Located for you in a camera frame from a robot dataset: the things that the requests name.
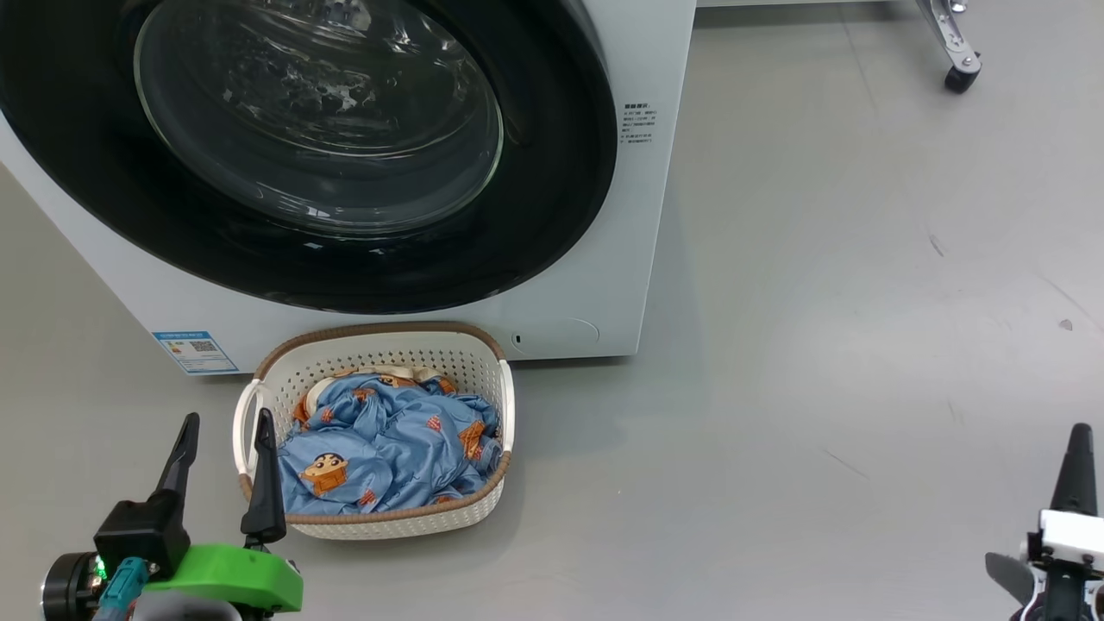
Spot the white front-load washing machine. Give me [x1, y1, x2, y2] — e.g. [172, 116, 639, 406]
[0, 0, 698, 378]

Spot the teal connector camera cable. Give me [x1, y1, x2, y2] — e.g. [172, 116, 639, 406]
[93, 556, 149, 621]

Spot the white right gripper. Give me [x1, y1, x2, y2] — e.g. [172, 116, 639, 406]
[986, 423, 1104, 606]

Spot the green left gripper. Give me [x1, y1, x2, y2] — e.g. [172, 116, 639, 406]
[142, 408, 304, 615]

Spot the cream perforated basket brown rim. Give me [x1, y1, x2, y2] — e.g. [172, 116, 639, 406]
[231, 322, 517, 542]

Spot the blue cartoon print garment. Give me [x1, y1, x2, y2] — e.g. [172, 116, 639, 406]
[278, 367, 505, 517]

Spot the blue energy label sticker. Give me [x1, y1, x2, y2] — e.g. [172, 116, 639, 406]
[153, 331, 240, 375]

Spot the black glass washing machine door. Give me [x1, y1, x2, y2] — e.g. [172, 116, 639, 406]
[0, 0, 618, 316]

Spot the small black text label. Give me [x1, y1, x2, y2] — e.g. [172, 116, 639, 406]
[619, 102, 659, 146]

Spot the metal stand leg with caster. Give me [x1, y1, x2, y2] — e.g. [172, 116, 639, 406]
[916, 0, 984, 94]

